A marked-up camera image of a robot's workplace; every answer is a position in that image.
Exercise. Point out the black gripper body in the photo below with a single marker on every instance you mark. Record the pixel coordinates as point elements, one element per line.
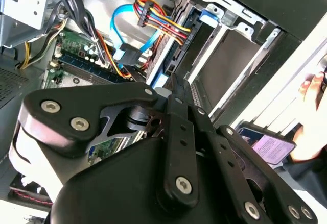
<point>122,188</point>

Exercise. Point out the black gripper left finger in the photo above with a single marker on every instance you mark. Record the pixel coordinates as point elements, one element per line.
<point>76,101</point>

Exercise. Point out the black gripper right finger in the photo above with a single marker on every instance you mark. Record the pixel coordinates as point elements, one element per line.
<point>230,162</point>

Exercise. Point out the person's hand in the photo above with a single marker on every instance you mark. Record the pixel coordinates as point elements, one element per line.
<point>313,86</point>

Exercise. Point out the hard disk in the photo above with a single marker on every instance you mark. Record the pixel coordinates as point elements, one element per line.
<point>159,80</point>

